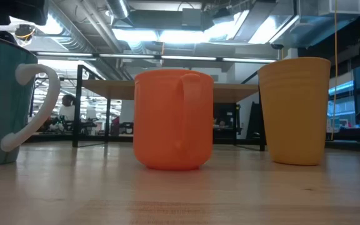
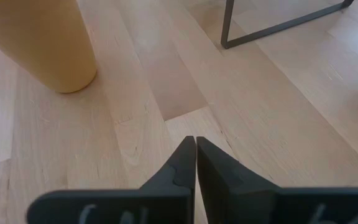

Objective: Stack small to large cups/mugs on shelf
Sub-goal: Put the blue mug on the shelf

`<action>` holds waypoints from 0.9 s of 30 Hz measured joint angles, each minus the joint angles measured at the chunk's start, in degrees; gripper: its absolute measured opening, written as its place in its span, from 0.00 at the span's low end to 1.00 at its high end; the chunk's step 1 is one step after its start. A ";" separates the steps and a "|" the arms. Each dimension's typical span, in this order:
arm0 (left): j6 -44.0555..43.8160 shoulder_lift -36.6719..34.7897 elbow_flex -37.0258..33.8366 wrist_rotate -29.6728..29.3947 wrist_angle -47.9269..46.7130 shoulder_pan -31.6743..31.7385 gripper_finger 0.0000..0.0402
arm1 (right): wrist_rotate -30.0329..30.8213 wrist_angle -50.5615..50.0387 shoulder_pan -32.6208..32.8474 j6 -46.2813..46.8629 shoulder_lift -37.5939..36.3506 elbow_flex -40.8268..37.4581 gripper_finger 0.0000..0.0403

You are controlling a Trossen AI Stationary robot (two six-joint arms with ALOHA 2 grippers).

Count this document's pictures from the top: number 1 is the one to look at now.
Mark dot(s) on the person seated at desk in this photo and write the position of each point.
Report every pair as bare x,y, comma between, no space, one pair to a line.
67,109

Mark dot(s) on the yellow plastic cup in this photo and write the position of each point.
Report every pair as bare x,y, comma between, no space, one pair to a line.
294,115

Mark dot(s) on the silver ceiling duct pipe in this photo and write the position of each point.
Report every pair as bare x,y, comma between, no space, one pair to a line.
117,7

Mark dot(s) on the orange plastic mug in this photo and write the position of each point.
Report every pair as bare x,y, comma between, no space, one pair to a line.
167,122

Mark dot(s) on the wooden shelf with black frame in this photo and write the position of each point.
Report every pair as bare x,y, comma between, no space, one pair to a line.
111,89

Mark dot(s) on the long ceiling light strip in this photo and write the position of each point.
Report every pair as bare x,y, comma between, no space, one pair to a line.
155,57

